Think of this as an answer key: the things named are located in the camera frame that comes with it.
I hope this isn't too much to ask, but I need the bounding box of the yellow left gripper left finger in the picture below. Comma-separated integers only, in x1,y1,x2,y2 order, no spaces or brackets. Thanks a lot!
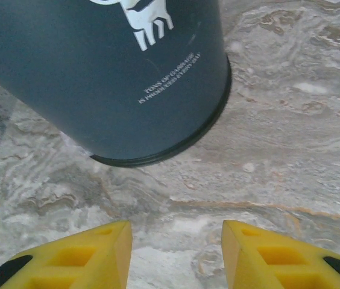
0,220,133,289

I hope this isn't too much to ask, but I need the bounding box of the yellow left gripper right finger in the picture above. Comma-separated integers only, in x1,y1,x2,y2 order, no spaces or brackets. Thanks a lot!
221,219,340,289

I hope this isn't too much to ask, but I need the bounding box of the dark bin with deer print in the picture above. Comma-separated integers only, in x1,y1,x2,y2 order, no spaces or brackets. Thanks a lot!
0,0,233,168

